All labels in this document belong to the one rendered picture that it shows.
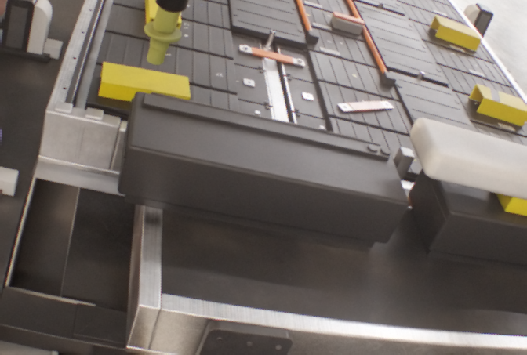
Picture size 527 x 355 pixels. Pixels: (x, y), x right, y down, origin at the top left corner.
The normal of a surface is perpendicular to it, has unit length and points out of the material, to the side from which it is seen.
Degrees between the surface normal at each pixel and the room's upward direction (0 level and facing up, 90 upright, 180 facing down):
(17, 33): 90
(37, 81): 0
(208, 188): 90
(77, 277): 0
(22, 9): 90
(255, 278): 0
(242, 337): 90
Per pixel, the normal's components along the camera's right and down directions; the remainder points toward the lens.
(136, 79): 0.30, -0.78
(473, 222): 0.07, 0.59
